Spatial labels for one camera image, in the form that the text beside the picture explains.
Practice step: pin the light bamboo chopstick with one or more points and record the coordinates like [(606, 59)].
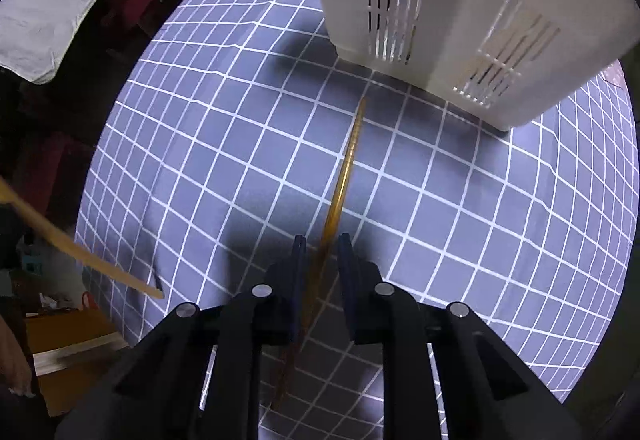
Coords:
[(100, 265)]

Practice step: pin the person's left hand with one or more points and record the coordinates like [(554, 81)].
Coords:
[(12, 360)]

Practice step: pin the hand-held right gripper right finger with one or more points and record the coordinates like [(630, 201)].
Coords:
[(347, 290)]

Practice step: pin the white plastic utensil holder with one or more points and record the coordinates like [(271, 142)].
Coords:
[(450, 30)]

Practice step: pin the brown cardboard box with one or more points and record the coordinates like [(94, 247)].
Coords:
[(70, 350)]

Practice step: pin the amber chopstick with red band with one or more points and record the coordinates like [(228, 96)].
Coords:
[(344, 175)]

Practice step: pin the blue checkered tablecloth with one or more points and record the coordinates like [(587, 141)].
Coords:
[(225, 145)]

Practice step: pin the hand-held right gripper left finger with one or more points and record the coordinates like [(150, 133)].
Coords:
[(298, 290)]

